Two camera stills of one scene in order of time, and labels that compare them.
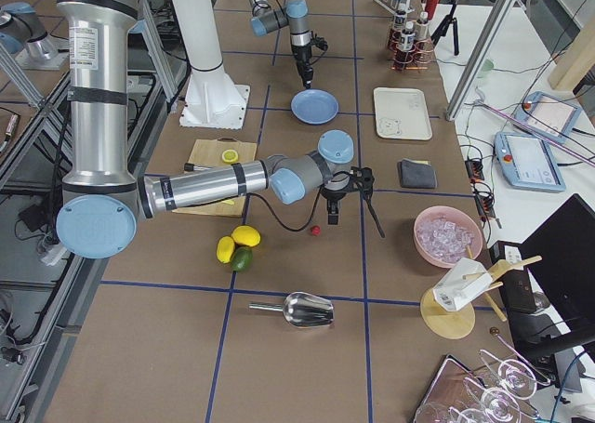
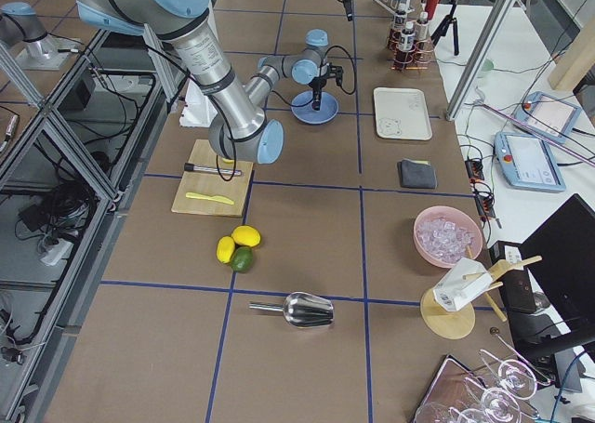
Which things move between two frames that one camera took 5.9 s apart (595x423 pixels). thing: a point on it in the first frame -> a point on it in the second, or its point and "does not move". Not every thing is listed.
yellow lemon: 246,235 does not move
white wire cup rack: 392,5 does not move
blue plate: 314,106 does not move
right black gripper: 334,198 -> 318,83
